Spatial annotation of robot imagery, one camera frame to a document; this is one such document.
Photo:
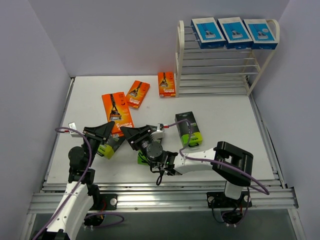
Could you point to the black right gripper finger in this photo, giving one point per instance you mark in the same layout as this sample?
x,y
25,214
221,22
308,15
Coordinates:
x,y
131,135
148,130

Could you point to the orange Gillette razor box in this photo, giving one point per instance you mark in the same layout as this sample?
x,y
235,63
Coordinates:
x,y
117,110
166,84
137,93

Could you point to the cream metal wire shelf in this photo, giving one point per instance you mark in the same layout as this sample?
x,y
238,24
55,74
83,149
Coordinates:
x,y
216,71

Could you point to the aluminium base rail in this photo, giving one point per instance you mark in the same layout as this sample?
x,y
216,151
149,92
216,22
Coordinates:
x,y
168,197

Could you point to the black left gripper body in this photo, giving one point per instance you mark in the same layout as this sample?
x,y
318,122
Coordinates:
x,y
91,136

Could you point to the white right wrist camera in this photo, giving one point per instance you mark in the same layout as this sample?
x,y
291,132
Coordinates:
x,y
157,132

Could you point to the blue white Harry's razor box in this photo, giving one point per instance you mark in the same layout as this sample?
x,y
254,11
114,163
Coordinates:
x,y
235,33

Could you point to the black green razor box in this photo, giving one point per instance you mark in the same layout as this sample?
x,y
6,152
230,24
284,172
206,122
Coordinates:
x,y
141,159
108,149
188,129

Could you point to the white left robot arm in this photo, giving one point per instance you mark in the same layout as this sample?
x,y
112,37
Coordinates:
x,y
81,194

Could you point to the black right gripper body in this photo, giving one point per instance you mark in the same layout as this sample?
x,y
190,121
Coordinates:
x,y
139,139

